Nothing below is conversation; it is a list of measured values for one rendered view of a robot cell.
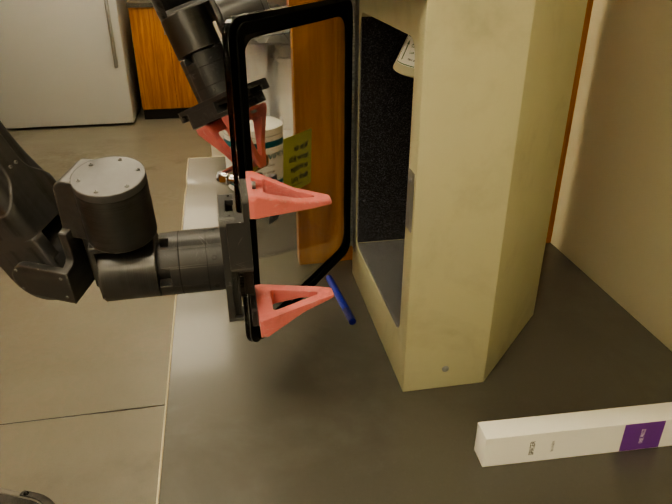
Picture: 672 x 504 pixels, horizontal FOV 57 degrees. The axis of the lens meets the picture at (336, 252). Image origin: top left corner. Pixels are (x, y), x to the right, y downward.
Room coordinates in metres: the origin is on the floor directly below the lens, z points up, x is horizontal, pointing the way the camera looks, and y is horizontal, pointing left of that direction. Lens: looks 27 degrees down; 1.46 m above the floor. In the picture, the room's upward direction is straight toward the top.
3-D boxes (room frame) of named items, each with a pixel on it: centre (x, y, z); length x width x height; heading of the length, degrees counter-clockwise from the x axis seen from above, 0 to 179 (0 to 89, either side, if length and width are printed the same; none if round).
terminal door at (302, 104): (0.79, 0.05, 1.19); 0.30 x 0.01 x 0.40; 154
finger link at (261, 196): (0.51, 0.05, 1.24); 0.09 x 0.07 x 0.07; 100
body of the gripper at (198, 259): (0.49, 0.12, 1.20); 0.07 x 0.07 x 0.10; 10
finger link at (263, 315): (0.51, 0.05, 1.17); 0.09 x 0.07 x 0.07; 100
